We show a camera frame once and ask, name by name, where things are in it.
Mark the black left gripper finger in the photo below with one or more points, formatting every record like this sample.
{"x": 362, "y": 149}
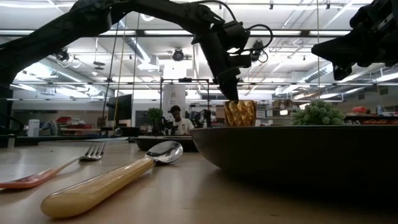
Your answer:
{"x": 234, "y": 74}
{"x": 229, "y": 88}

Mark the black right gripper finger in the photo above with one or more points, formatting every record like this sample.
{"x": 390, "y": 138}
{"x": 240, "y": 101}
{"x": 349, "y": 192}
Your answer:
{"x": 342, "y": 71}
{"x": 325, "y": 51}

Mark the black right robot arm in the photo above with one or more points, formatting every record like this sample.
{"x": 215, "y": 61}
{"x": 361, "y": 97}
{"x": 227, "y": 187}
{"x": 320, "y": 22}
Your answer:
{"x": 376, "y": 14}

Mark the black background robot arm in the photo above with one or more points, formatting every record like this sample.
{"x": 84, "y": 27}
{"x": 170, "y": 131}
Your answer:
{"x": 203, "y": 118}
{"x": 168, "y": 126}

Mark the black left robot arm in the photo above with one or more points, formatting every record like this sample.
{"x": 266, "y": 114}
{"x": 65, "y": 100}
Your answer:
{"x": 62, "y": 28}

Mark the amber ribbed glass cup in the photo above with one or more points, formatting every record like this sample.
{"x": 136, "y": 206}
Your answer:
{"x": 241, "y": 115}

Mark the black round plate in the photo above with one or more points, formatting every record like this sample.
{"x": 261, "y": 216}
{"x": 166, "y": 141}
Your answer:
{"x": 295, "y": 149}

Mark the red storage bin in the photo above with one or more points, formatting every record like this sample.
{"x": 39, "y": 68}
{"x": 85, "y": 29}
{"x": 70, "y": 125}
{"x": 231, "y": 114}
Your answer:
{"x": 63, "y": 119}
{"x": 359, "y": 109}

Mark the green artificial plant ball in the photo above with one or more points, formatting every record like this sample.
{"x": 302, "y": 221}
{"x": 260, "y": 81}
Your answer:
{"x": 317, "y": 115}

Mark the white pillar banner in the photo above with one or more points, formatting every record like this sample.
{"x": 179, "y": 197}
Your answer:
{"x": 174, "y": 96}

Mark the person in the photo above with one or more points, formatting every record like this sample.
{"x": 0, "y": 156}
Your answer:
{"x": 183, "y": 126}

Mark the small green potted plant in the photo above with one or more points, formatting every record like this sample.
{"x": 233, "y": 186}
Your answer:
{"x": 154, "y": 114}

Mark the black monitor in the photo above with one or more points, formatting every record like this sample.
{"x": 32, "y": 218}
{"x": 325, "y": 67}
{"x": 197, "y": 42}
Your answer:
{"x": 121, "y": 107}

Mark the white container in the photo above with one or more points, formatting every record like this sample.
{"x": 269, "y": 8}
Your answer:
{"x": 33, "y": 128}

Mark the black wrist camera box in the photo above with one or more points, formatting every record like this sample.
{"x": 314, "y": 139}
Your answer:
{"x": 236, "y": 34}

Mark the black ceiling dome camera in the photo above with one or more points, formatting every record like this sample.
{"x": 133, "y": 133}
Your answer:
{"x": 178, "y": 55}

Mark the black stand frame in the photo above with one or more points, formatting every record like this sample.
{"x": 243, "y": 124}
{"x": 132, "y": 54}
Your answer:
{"x": 185, "y": 80}

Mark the black aluminium table frame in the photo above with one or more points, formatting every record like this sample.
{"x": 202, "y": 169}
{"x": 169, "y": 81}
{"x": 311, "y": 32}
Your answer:
{"x": 62, "y": 139}

